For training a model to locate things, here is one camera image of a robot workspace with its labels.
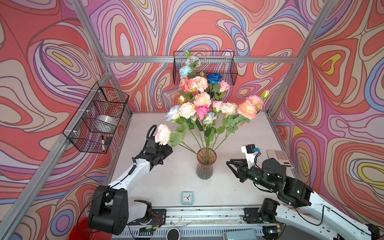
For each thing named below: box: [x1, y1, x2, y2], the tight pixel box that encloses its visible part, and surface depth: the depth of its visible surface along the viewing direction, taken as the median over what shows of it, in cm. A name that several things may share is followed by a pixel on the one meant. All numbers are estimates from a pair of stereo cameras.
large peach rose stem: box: [189, 76, 208, 93], surface depth 59 cm
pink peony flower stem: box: [193, 91, 212, 108], surface depth 63 cm
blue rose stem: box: [207, 72, 223, 94], surface depth 69 cm
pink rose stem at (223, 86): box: [219, 80, 229, 101], surface depth 70 cm
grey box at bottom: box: [222, 229, 258, 240], surface depth 68 cm
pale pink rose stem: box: [155, 124, 202, 162], surface depth 58 cm
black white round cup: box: [166, 227, 181, 240], surface depth 66 cm
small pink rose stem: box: [212, 100, 223, 113], surface depth 68 cm
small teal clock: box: [181, 191, 195, 205], surface depth 80 cm
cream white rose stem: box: [220, 102, 238, 127], surface depth 64 cm
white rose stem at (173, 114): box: [166, 105, 205, 160], surface depth 65 cm
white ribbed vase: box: [199, 130, 207, 142], surface depth 68 cm
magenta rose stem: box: [196, 105, 210, 159], surface depth 60 cm
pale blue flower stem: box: [179, 49, 201, 79], surface depth 73 cm
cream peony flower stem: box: [172, 95, 204, 156], surface depth 63 cm
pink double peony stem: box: [213, 90, 270, 151], surface depth 61 cm
